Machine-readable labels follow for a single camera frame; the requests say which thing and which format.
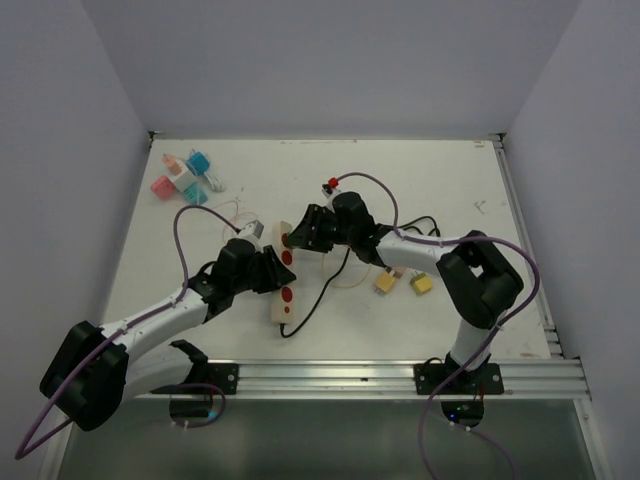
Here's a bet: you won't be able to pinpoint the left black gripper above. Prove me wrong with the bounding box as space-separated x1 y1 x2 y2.
231 244 295 293

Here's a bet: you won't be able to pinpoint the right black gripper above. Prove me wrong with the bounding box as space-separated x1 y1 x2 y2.
285 204 356 254

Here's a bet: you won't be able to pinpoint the cream power strip red sockets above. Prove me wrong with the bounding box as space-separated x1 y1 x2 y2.
271 220 296 325

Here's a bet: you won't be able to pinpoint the orange charger plug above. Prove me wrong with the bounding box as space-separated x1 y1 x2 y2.
373 271 397 296

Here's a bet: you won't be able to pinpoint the pink brown charger plug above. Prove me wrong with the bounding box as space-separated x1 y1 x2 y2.
390 267 406 279

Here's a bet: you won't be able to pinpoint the yellow olive charger plug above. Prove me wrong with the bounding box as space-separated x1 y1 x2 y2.
410 272 433 296

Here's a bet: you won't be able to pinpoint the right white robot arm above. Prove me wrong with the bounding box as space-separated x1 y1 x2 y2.
284 189 524 393

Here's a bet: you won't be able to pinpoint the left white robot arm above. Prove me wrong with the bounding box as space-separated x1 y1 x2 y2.
40 239 296 431

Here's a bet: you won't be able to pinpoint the white cube charger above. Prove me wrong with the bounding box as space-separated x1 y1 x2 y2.
168 170 196 192

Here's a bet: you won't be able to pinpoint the blue charger cube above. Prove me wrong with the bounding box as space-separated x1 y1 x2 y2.
186 151 210 177

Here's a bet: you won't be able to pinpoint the pink charger cube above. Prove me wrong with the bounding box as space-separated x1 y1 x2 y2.
150 176 176 201

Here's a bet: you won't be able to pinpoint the salmon small charger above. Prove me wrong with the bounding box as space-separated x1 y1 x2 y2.
162 154 183 176

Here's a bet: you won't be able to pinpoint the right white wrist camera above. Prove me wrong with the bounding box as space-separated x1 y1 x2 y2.
321 177 342 209

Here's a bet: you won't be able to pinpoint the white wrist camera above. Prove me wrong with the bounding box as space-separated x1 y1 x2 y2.
321 177 342 209
237 220 264 242

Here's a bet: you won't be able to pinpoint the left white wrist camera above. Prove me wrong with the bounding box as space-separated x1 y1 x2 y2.
237 220 264 242

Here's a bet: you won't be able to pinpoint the black power cord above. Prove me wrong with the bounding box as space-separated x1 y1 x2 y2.
278 215 441 339

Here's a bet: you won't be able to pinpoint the pink thin cable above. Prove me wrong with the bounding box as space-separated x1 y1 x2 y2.
204 192 261 241

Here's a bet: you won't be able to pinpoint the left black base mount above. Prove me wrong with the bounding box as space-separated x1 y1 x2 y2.
150 339 239 429

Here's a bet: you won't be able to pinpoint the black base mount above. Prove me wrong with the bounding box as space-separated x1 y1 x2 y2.
150 339 239 429
412 355 505 429

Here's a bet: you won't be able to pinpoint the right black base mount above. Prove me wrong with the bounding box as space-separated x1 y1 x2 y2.
412 355 505 429

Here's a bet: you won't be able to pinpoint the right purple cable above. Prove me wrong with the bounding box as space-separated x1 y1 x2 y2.
335 172 542 480

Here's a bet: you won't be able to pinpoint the purple cable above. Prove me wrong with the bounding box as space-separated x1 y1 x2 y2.
13 204 246 460
335 172 542 480

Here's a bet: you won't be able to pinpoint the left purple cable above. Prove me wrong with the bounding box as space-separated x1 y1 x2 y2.
13 204 246 460

